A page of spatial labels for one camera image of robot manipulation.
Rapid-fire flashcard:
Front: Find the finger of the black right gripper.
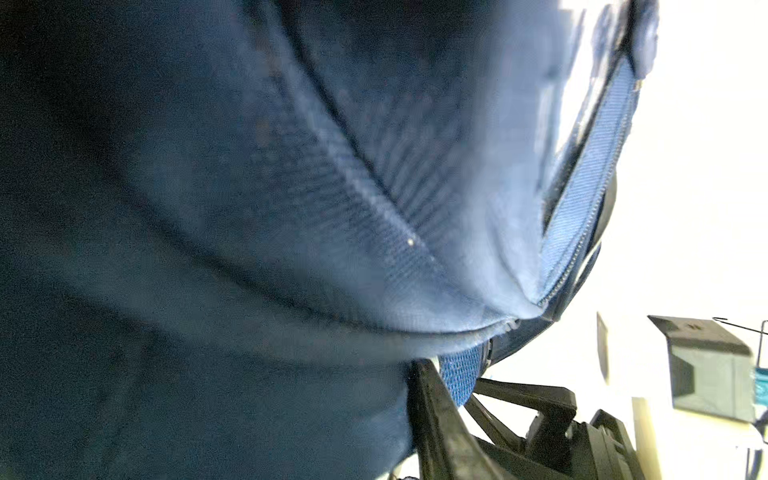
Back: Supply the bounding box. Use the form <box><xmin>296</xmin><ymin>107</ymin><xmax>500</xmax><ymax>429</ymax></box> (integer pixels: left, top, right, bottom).
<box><xmin>465</xmin><ymin>379</ymin><xmax>577</xmax><ymax>474</ymax></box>

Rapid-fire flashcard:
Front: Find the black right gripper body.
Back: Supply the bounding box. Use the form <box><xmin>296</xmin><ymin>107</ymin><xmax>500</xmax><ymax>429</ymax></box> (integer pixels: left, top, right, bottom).
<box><xmin>477</xmin><ymin>410</ymin><xmax>645</xmax><ymax>480</ymax></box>

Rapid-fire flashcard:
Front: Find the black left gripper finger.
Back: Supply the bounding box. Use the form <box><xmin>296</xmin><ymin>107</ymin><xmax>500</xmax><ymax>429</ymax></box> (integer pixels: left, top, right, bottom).
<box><xmin>408</xmin><ymin>359</ymin><xmax>515</xmax><ymax>480</ymax></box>

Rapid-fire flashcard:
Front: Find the navy blue student backpack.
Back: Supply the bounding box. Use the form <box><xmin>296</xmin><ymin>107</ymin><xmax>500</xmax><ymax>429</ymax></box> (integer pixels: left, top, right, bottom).
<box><xmin>1</xmin><ymin>1</ymin><xmax>659</xmax><ymax>479</ymax></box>

